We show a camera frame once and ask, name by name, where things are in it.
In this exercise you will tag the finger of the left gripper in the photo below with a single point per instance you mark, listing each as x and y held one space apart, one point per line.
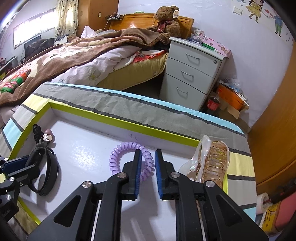
10 166
21 177

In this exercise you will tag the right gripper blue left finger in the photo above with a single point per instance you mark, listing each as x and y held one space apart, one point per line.
119 187

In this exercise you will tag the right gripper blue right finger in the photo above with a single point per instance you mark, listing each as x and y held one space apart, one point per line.
175 186

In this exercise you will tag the black wristband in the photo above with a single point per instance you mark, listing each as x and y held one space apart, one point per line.
51 168

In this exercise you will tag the large rose gold hair claw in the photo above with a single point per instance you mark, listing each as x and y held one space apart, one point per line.
209 162

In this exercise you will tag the lime green tray box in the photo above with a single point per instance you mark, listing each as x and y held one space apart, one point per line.
82 143

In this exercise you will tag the red green pillow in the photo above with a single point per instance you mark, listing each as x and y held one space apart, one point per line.
15 81

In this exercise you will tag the white paper roll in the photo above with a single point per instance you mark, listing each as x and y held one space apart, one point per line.
262 203

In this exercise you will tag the brown fleece blanket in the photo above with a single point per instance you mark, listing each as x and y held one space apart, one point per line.
78 51

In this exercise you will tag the orange storage box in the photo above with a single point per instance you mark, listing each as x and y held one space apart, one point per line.
232 102

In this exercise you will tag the wooden closet door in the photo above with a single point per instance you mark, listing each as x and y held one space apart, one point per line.
272 138

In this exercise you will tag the white bedside drawer cabinet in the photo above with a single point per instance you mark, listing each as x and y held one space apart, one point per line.
190 73

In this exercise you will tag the black chair by window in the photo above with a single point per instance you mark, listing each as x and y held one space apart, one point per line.
35 46

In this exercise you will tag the pink floral box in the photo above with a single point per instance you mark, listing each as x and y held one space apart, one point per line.
218 47

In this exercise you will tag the brown teddy bear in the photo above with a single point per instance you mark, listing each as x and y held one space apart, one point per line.
167 25

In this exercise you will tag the wooden headboard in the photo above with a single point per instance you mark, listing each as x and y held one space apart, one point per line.
147 20

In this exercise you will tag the dotted window curtain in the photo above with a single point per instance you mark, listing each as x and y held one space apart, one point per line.
67 18

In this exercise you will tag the tall wooden wardrobe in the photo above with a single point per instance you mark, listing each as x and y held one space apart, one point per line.
93 13

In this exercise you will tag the cartoon wall sticker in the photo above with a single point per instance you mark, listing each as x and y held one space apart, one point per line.
262 13

